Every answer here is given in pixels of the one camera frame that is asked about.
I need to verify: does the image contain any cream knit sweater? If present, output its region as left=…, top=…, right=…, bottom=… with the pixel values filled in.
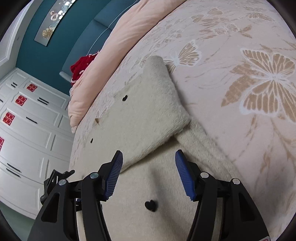
left=72, top=56, right=239, bottom=240

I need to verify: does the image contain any white wardrobe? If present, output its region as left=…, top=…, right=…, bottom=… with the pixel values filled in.
left=1, top=68, right=74, bottom=219

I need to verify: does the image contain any red garment on bed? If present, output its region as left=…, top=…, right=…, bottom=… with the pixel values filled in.
left=70, top=52, right=98, bottom=86

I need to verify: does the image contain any pink butterfly bedspread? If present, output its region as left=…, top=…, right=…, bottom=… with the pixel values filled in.
left=70, top=1, right=295, bottom=240

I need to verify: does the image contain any blue upholstered headboard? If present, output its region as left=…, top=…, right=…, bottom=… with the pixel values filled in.
left=59, top=0, right=139, bottom=83

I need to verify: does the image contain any pink folded duvet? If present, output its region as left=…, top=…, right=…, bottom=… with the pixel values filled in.
left=68, top=0, right=183, bottom=133

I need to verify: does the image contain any silver floral wall art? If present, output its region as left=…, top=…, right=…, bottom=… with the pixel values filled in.
left=34, top=0, right=75, bottom=46

